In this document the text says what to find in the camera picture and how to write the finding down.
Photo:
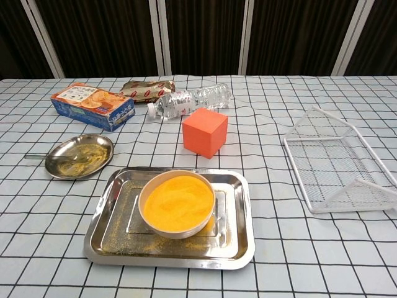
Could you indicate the small metal spoon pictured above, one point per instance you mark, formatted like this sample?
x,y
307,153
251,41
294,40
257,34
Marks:
x,y
34,157

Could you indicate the orange powder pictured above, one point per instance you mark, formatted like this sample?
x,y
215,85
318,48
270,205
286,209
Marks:
x,y
178,203

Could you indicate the beige round bowl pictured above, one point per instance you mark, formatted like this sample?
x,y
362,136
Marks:
x,y
173,234

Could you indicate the orange foam cube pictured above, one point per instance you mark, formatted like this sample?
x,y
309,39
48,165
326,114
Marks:
x,y
201,136

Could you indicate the clear plastic water bottle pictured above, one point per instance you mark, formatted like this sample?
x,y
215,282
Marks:
x,y
186,101

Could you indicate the brown foil snack bag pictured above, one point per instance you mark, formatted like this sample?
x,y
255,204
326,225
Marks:
x,y
145,90

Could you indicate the dark brown curtain panel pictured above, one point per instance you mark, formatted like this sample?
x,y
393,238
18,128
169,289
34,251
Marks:
x,y
12,37
99,37
204,37
381,43
297,37

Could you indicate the blue orange snack box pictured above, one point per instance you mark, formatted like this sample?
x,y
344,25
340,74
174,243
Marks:
x,y
87,102

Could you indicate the oval stainless steel dish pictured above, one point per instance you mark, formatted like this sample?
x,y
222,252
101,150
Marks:
x,y
77,146

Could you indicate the rectangular stainless steel tray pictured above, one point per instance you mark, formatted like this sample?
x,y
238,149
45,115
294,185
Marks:
x,y
124,248

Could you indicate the white black checkered tablecloth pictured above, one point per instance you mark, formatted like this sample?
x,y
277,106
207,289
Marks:
x,y
310,248

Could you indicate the white partition frame post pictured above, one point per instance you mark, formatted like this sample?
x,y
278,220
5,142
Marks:
x,y
165,37
353,37
249,37
46,38

